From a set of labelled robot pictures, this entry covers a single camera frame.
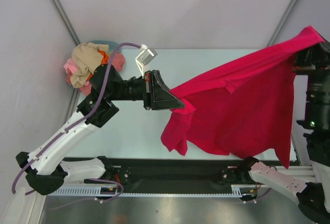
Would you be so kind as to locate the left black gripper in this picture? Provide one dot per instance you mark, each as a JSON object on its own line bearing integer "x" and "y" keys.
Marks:
{"x": 156, "y": 95}

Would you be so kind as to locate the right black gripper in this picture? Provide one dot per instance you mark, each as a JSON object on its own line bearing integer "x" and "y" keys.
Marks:
{"x": 306, "y": 61}

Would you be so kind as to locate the magenta red t-shirt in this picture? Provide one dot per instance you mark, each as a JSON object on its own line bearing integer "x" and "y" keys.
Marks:
{"x": 243, "y": 107}

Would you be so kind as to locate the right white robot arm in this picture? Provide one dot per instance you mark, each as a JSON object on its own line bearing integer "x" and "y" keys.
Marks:
{"x": 311, "y": 198}

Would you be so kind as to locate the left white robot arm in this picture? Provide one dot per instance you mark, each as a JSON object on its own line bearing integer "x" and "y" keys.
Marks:
{"x": 45, "y": 167}

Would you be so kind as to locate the salmon pink t-shirt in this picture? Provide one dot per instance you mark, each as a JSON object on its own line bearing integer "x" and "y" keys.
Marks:
{"x": 118, "y": 63}

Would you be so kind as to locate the orange t-shirt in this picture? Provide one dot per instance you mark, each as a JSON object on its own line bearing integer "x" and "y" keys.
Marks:
{"x": 105, "y": 58}

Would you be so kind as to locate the blue plastic laundry basket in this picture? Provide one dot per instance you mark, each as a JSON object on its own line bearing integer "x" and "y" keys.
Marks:
{"x": 111, "y": 45}

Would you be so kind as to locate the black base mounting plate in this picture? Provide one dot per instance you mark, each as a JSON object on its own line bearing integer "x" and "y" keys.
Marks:
{"x": 178, "y": 176}

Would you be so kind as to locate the beige t-shirt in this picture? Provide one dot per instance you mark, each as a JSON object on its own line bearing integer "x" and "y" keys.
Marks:
{"x": 87, "y": 57}

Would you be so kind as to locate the right corner aluminium post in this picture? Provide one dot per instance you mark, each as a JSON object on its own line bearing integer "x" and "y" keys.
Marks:
{"x": 282, "y": 22}

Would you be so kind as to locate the corner aluminium post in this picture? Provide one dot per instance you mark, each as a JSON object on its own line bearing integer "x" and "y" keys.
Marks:
{"x": 282, "y": 22}
{"x": 66, "y": 21}

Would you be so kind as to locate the aluminium extrusion rail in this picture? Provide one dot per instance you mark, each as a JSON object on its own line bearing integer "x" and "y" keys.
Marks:
{"x": 303, "y": 173}

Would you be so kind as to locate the left corner aluminium post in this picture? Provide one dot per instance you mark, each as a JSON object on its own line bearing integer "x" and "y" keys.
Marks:
{"x": 66, "y": 21}

